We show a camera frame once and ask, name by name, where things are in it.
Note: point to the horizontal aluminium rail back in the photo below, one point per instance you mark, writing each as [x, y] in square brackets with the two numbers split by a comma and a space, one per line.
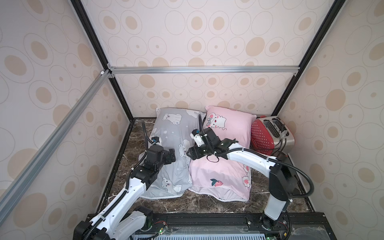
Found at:
[198, 70]

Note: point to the pink cat-print pillow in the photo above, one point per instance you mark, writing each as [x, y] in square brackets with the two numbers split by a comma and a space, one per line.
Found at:
[225, 180]

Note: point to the aluminium rail left wall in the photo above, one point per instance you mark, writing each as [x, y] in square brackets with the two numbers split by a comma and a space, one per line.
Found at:
[24, 180]

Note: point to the grey bear-print pillow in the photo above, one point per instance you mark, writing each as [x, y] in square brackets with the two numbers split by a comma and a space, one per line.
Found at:
[173, 128]

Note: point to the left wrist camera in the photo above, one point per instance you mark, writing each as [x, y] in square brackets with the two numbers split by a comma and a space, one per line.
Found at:
[156, 141]

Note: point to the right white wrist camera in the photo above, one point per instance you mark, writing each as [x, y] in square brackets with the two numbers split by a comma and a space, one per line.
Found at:
[199, 137]

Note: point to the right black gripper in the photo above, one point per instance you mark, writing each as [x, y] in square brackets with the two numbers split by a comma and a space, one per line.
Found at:
[195, 153]

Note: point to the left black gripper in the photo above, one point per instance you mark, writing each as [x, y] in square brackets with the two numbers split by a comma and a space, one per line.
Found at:
[169, 158]

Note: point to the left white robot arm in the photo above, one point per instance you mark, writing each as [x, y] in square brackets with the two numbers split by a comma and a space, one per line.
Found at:
[111, 223]

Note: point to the black base frame rail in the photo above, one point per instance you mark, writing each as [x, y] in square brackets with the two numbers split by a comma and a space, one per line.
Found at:
[291, 226]

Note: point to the red and silver toaster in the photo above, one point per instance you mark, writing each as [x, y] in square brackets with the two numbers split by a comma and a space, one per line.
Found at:
[270, 136]

